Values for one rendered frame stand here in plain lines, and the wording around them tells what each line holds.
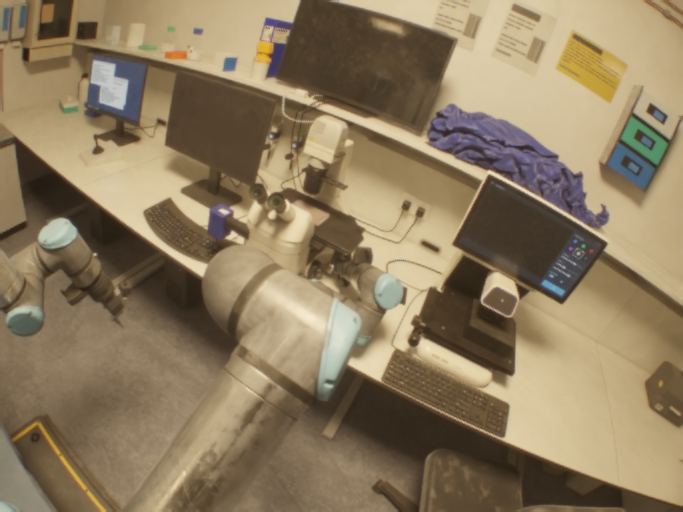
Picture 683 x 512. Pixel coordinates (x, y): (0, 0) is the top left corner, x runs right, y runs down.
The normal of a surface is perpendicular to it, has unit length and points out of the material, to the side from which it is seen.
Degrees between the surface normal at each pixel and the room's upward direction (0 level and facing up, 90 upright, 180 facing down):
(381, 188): 90
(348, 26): 86
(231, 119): 86
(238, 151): 86
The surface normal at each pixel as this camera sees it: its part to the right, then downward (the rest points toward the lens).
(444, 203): -0.40, 0.43
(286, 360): 0.25, -0.31
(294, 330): 0.01, -0.47
